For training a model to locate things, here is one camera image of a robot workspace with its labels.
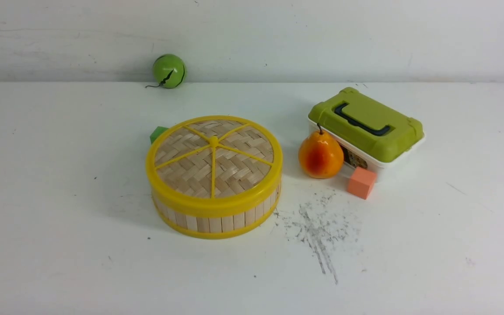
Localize yellow bamboo steamer basket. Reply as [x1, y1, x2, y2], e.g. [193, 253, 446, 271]
[151, 181, 282, 239]

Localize orange yellow toy pear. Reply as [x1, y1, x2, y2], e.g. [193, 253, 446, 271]
[298, 123, 344, 179]

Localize small green cube block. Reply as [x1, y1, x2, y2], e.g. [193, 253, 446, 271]
[149, 126, 169, 144]

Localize yellow woven bamboo steamer lid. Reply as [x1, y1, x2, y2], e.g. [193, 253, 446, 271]
[145, 115, 283, 217]

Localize orange pink cube block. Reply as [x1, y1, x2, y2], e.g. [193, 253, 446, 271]
[346, 167, 377, 200]

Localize green lidded white storage box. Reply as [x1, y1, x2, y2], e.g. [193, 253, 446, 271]
[308, 87, 426, 182]

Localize green toy apple ball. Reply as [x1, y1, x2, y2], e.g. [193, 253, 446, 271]
[145, 53, 187, 88]

